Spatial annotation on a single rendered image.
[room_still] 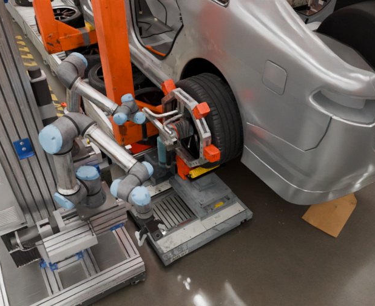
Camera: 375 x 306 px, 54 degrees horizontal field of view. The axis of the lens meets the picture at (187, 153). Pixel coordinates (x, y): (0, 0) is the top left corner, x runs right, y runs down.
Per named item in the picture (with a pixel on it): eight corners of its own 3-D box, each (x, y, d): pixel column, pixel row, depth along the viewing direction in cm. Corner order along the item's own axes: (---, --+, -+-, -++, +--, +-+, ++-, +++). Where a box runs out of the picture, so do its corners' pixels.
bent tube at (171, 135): (196, 129, 239) (196, 116, 232) (171, 139, 231) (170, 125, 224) (182, 116, 250) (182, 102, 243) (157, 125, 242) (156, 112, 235)
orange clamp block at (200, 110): (206, 116, 237) (210, 110, 229) (195, 120, 234) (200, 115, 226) (201, 107, 238) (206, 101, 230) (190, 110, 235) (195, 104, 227)
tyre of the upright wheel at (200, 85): (250, 96, 229) (192, 58, 273) (220, 107, 220) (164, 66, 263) (243, 174, 271) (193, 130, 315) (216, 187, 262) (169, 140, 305)
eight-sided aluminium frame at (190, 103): (209, 177, 262) (213, 114, 226) (201, 181, 260) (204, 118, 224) (170, 137, 297) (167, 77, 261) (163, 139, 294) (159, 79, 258)
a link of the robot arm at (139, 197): (136, 181, 160) (152, 189, 157) (140, 196, 168) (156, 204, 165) (125, 194, 156) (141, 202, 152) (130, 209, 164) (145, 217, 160)
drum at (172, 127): (194, 140, 262) (194, 124, 253) (168, 150, 253) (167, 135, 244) (183, 130, 271) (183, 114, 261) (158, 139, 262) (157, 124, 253)
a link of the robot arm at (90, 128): (76, 113, 183) (150, 178, 180) (59, 125, 176) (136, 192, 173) (79, 99, 174) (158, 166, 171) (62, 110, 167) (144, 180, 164)
